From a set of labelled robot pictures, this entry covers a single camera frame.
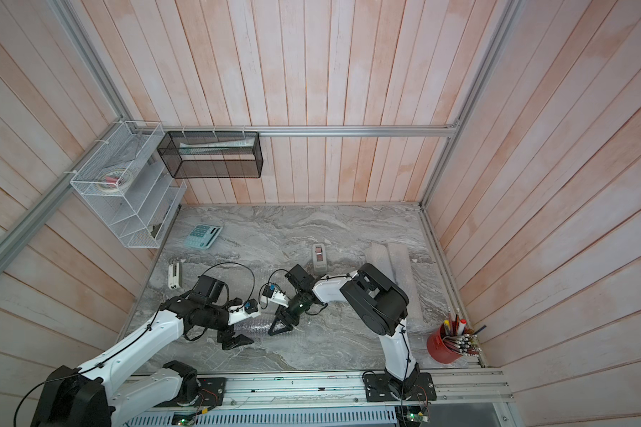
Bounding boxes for dark purple bottle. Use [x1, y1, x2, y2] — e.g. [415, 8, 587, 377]
[243, 315, 275, 334]

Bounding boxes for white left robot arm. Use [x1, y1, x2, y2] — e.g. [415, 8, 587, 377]
[31, 275, 259, 426]

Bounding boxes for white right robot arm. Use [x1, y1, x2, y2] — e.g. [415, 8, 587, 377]
[260, 263, 420, 400]

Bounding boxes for light blue desk calculator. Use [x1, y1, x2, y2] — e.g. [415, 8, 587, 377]
[184, 223, 223, 250]

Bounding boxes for red pen cup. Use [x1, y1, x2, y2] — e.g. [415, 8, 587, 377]
[427, 325, 461, 364]

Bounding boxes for pens in cup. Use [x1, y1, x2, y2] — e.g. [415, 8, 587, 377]
[441, 315, 487, 356]

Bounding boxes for tape roll on shelf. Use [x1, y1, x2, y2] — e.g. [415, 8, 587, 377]
[95, 169, 134, 194]

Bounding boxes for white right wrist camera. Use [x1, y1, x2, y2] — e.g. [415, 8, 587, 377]
[259, 284, 290, 308]

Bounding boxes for black mesh wall basket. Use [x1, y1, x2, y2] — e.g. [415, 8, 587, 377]
[158, 130, 264, 179]

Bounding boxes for white mesh wall shelf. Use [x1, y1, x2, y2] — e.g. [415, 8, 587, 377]
[71, 121, 186, 249]

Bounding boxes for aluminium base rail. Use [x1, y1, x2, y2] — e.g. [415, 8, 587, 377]
[110, 368, 523, 426]

